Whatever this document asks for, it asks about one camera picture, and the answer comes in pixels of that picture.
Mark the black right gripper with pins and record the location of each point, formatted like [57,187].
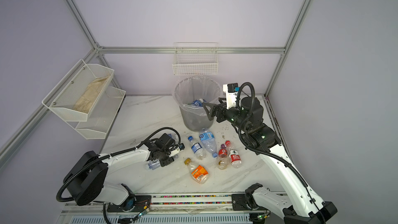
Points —
[219,110]

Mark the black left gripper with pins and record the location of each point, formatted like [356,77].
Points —
[168,161]

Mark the clear bottle blue label white cap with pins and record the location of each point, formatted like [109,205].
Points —
[175,139]

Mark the small bottle blue cap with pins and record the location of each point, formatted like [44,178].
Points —
[197,148]

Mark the orange label bottle yellow cap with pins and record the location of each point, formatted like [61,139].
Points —
[198,173]

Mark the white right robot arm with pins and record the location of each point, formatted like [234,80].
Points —
[300,205]

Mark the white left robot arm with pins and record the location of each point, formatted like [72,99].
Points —
[87,180]

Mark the grey mesh waste bin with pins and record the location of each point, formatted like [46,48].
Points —
[196,123]

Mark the clear plastic bin liner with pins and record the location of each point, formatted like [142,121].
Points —
[194,88]

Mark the large clear bottle light-blue label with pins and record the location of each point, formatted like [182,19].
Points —
[209,143]

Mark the red label bottle purple cap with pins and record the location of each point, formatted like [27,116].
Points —
[223,152]

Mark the clear brownish crushed bottle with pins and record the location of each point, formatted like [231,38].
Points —
[222,163]

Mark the lower white mesh shelf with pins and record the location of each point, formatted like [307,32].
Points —
[102,116]

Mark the white mesh shelf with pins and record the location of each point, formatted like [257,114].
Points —
[63,97]
[102,116]

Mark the beige cloth in shelf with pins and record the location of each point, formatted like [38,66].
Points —
[86,101]

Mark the upper white mesh shelf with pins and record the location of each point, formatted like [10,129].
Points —
[63,97]

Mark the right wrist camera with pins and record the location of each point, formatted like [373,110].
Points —
[231,91]

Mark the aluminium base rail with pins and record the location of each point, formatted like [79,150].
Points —
[194,208]

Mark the white wire wall basket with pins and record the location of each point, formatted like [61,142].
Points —
[192,59]

